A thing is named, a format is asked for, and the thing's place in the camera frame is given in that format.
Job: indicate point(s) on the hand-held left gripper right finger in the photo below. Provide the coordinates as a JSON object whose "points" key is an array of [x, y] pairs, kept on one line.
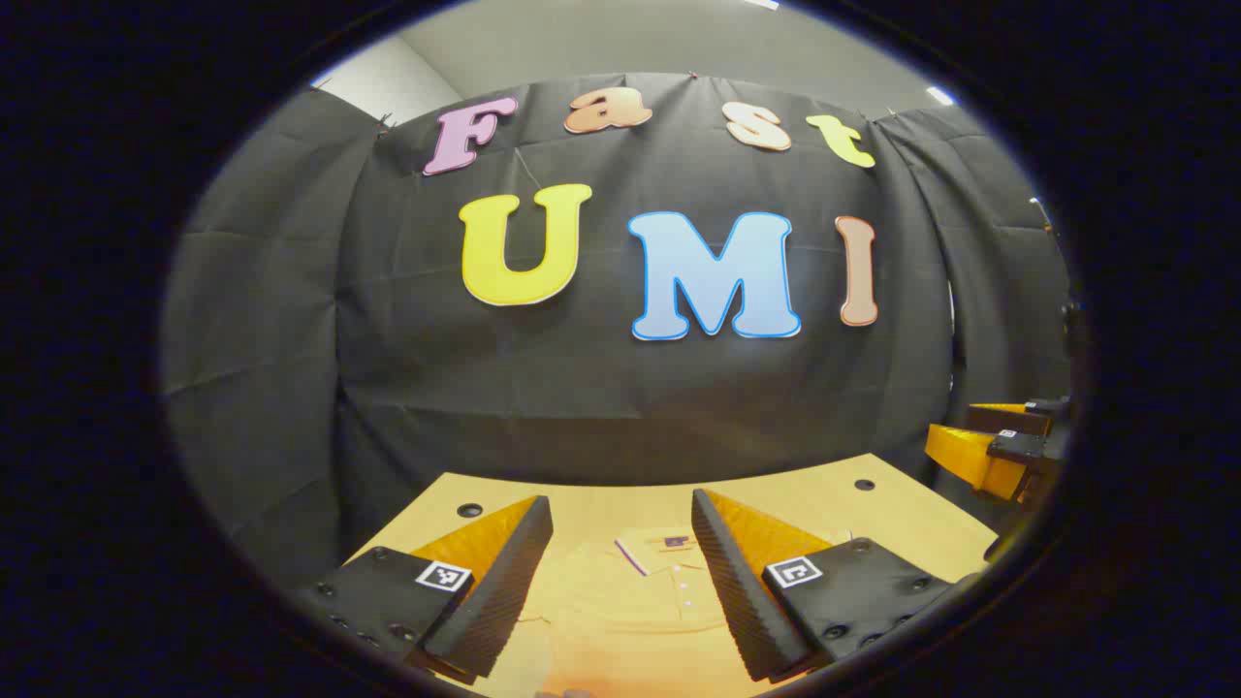
{"points": [[727, 582]]}

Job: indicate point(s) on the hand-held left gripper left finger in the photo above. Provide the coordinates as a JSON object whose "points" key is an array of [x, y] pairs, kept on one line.
{"points": [[504, 582]]}

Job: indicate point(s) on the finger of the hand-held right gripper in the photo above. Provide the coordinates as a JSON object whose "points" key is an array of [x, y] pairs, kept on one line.
{"points": [[1008, 419], [970, 460]]}

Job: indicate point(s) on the orange T-shirt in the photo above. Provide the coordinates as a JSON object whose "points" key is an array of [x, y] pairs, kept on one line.
{"points": [[620, 620]]}

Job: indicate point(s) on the black backdrop cloth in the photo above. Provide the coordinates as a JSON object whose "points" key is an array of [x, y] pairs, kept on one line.
{"points": [[582, 407]]}

